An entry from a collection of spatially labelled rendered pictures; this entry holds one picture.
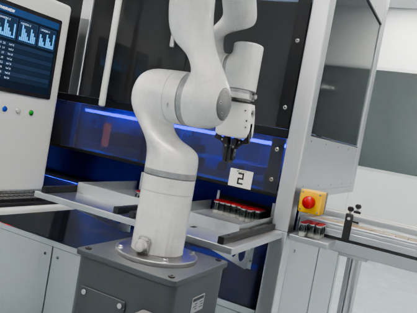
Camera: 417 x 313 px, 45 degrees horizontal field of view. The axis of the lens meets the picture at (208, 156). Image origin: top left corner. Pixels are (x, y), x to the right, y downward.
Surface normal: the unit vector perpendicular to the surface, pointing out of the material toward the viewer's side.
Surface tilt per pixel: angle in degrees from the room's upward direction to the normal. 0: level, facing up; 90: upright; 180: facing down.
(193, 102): 102
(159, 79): 63
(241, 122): 91
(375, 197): 90
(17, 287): 90
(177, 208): 90
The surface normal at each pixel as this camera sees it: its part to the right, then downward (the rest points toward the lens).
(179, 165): 0.30, 0.04
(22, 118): 0.86, 0.18
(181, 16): -0.38, 0.13
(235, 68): -0.59, -0.06
